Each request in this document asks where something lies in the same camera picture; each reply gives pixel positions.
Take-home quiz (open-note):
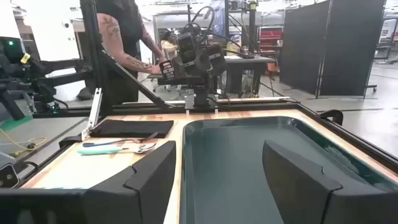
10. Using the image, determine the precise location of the teal-handled metal spoon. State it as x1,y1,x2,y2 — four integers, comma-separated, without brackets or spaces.
76,142,157,156

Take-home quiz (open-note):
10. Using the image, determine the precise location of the dark green serving tray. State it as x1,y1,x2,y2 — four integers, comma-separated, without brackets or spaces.
179,116,398,224

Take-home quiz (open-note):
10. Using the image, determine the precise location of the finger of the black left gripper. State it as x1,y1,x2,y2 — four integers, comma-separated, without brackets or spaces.
205,43,228,77
159,55,187,82

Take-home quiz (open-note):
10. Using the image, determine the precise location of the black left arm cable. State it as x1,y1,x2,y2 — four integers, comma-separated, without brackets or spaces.
182,5,256,59

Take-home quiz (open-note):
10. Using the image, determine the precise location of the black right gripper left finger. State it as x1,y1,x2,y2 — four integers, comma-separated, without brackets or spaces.
83,140,177,224

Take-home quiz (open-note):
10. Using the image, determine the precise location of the yellow floor cable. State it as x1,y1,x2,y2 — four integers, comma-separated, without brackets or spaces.
0,128,48,157

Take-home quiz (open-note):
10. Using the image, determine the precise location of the white metal bracket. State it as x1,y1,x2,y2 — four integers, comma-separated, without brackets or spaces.
81,87,103,141

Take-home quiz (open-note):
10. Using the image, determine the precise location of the grey background table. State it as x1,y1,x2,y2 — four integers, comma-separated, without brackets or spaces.
223,55,276,95

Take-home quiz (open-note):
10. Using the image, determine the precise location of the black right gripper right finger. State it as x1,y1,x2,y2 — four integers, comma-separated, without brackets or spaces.
262,139,343,224

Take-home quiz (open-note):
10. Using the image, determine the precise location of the person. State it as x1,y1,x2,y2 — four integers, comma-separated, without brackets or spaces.
160,30,179,60
93,0,170,106

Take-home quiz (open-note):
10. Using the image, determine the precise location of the black diagonal frame strut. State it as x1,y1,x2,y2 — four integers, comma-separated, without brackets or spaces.
79,0,175,110

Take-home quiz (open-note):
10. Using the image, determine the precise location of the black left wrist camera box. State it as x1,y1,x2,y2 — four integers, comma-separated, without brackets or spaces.
176,32,198,54

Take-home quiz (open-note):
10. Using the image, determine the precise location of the black folding partition screen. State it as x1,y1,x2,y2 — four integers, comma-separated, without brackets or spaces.
279,0,387,98

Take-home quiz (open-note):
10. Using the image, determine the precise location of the black machine with green light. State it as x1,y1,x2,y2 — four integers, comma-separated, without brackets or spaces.
0,36,94,121

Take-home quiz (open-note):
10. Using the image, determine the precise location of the blue-handled metal fork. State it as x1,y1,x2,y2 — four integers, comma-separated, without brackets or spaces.
82,131,159,148

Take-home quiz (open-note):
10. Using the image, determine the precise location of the small black box device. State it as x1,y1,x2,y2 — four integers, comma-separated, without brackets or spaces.
0,152,21,189

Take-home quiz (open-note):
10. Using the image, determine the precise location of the red storage shelf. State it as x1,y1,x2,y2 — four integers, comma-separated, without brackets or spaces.
259,26,285,54

